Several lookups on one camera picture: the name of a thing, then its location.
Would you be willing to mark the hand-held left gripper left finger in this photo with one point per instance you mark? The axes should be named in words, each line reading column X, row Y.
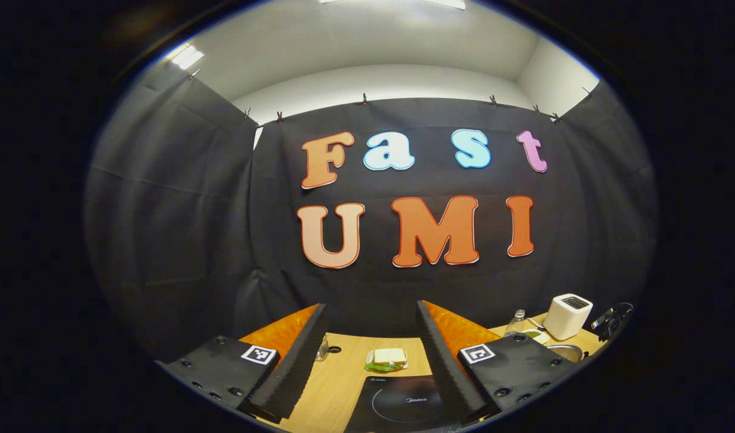
column 295, row 373

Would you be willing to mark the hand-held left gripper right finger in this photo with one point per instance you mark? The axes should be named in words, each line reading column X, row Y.
column 448, row 373

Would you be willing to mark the stainless steel pot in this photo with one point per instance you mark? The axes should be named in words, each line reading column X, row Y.
column 563, row 352

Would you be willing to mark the black induction cooktop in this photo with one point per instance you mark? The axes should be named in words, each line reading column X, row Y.
column 403, row 409

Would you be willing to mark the white box-shaped appliance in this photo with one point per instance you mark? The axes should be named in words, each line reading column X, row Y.
column 566, row 322

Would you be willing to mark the sandwich with lettuce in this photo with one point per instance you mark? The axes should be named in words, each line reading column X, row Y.
column 388, row 356

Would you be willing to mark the white sectioned plate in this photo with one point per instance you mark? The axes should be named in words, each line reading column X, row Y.
column 535, row 335

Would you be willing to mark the clear plastic water bottle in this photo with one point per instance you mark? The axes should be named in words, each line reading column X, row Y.
column 515, row 325

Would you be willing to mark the black backdrop cloth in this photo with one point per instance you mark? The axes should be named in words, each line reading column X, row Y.
column 223, row 210

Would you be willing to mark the narrow ceiling light panel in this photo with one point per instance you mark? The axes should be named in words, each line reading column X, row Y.
column 187, row 57

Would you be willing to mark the large ceiling light panel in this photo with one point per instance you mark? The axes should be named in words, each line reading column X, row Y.
column 445, row 3

